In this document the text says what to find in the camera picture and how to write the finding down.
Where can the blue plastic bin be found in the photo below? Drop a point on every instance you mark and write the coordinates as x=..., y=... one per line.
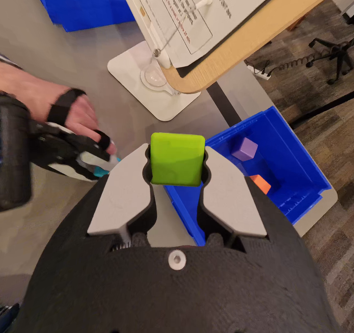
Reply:
x=290, y=158
x=83, y=4

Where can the orange cube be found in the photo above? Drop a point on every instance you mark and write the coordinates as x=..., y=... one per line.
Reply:
x=261, y=183

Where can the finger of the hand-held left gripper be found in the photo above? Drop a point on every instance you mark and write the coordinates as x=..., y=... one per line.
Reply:
x=72, y=174
x=96, y=160

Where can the wooden document stand white base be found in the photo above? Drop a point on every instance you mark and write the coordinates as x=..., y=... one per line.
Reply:
x=171, y=103

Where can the grey desk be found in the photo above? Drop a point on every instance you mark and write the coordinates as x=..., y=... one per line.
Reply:
x=69, y=56

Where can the black swivel chair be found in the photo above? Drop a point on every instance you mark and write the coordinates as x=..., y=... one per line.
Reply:
x=334, y=53

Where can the green cube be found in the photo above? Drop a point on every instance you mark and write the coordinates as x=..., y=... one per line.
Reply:
x=177, y=158

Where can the light blue cube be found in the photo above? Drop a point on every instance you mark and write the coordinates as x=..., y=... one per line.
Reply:
x=106, y=170

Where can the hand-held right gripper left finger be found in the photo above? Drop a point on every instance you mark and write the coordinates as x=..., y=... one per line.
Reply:
x=121, y=200

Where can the black table frame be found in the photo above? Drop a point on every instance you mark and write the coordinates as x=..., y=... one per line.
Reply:
x=323, y=109

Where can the white power strip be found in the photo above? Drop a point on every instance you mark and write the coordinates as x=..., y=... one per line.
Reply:
x=258, y=73

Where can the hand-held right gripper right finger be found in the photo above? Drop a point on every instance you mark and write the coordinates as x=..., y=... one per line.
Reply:
x=232, y=200

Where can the printed instruction sheet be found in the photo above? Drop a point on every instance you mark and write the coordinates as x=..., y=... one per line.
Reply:
x=221, y=6

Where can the purple cube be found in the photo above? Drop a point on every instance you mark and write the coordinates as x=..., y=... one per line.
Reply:
x=244, y=149

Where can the person's left hand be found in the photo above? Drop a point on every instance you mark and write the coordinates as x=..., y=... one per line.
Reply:
x=33, y=89

